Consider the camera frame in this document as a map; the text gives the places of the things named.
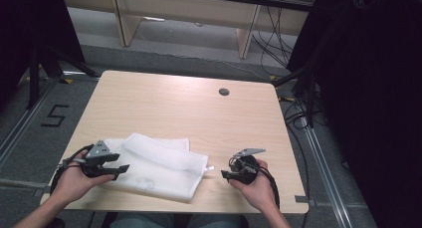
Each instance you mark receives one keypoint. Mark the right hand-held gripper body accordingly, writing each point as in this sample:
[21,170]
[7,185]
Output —
[244,165]

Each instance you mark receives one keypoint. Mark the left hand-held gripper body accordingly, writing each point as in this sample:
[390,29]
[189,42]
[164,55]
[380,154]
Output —
[96,151]

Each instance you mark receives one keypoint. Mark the white mesh bag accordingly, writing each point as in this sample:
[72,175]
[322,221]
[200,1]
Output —
[159,165]

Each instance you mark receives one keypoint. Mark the person's right hand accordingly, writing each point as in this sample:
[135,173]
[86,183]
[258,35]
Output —
[260,191]

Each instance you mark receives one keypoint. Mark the person's left hand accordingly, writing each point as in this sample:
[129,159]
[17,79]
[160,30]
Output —
[73,181]

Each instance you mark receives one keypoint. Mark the grey tape strip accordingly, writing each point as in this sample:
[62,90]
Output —
[302,199]
[40,192]

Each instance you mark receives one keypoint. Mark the grey table grommet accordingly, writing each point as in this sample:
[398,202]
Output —
[224,92]

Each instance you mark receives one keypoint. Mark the black metal stand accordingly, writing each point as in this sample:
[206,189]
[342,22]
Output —
[310,98]
[33,78]

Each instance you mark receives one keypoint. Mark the black curtain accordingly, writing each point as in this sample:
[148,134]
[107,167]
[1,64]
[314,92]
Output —
[371,88]
[30,29]

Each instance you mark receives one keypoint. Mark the light wooden desk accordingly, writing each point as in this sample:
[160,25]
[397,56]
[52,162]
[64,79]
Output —
[185,12]

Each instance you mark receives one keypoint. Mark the metal floor rail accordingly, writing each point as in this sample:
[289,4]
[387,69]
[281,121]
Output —
[323,168]
[23,123]

